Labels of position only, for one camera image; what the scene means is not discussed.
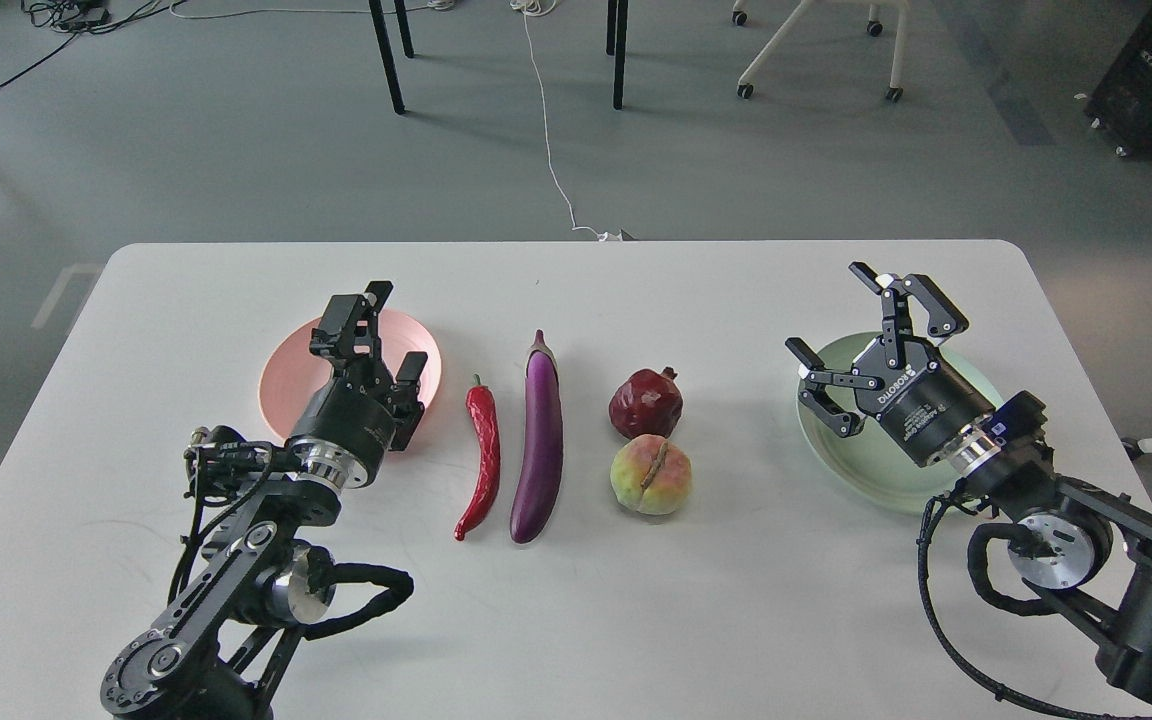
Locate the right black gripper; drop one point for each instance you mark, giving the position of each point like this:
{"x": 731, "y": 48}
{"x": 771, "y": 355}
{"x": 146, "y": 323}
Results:
{"x": 918, "y": 399}

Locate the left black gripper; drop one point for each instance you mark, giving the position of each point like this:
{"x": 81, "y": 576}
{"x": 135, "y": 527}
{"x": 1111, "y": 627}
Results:
{"x": 361, "y": 414}

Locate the red chili pepper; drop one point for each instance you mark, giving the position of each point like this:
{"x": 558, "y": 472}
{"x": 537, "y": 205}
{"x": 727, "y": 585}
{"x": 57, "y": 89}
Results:
{"x": 482, "y": 412}

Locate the purple eggplant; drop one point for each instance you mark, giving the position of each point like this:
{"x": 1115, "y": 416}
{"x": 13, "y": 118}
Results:
{"x": 542, "y": 463}

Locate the dark red pomegranate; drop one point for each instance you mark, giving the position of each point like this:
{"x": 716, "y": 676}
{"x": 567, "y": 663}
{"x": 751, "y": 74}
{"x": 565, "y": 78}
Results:
{"x": 648, "y": 404}

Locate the yellow-pink peach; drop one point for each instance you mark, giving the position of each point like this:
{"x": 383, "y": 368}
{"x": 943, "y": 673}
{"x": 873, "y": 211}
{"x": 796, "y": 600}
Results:
{"x": 651, "y": 475}

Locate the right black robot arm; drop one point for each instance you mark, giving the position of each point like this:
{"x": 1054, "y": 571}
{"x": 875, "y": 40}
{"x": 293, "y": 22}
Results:
{"x": 1056, "y": 545}

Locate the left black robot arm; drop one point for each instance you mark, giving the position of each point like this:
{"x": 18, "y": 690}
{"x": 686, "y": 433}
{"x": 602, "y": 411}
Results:
{"x": 247, "y": 590}

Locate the pink plate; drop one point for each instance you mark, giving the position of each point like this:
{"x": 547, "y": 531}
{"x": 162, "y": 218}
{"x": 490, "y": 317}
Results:
{"x": 292, "y": 374}

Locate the green plate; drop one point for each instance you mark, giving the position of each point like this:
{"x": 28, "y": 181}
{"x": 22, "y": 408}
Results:
{"x": 870, "y": 463}

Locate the white rolling chair base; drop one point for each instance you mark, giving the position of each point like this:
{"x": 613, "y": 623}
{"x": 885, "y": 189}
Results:
{"x": 800, "y": 52}

